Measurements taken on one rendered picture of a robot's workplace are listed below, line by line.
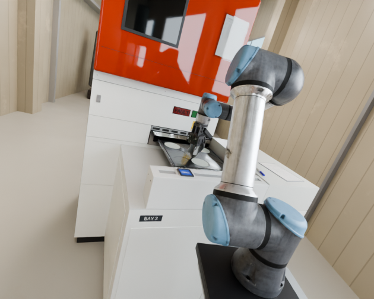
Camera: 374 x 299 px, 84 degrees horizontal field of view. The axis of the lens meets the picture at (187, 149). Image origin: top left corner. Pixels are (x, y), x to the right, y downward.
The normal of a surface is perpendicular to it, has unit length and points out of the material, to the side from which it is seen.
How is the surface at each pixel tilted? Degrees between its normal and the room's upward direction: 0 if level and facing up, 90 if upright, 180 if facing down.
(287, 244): 89
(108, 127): 90
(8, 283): 0
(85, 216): 90
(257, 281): 72
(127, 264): 90
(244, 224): 62
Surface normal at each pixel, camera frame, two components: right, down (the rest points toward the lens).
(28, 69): 0.12, 0.37
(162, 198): 0.33, 0.40
